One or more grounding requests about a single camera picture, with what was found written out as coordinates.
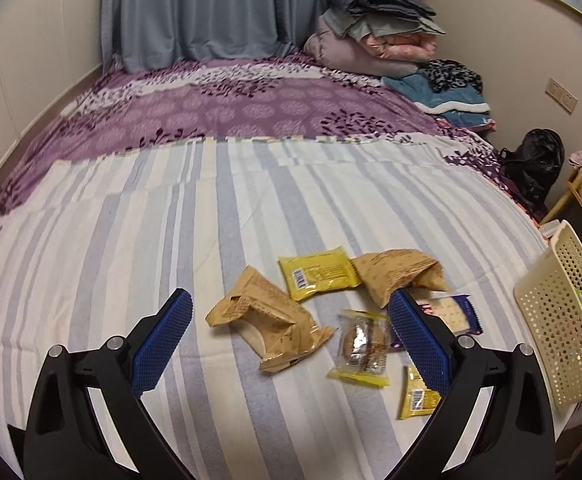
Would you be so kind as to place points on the beige wall socket plate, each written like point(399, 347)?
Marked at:
point(559, 94)

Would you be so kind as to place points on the purple floral bedspread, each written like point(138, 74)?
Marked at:
point(270, 98)

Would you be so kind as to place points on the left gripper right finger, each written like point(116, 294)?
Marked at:
point(516, 436)

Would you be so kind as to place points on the blue soda biscuit pack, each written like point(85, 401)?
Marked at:
point(456, 310)

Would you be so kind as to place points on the black backpack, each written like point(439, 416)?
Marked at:
point(533, 167)

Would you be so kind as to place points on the blue grey curtain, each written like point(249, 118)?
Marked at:
point(151, 34)

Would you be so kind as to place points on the oat cookie yellow-edged pack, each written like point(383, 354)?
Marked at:
point(362, 352)

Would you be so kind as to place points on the brown paper snack bag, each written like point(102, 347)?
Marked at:
point(276, 327)
point(384, 272)

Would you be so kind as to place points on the blue folded blanket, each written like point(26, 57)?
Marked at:
point(462, 107)

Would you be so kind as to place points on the striped white blue bedsheet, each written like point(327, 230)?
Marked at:
point(103, 243)

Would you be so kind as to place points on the black leopard print cloth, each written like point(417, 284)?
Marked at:
point(444, 75)

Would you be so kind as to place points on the cream perforated plastic basket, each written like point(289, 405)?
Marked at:
point(547, 299)

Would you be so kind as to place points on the lilac pillow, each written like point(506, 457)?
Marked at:
point(335, 53)

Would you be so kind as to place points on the folded grey blankets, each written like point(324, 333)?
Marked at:
point(360, 18)

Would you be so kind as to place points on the small yellow snack packet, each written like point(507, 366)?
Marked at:
point(418, 399)

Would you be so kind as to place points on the pink folded quilt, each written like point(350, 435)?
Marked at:
point(413, 48)

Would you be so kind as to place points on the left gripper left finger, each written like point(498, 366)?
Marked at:
point(63, 438)

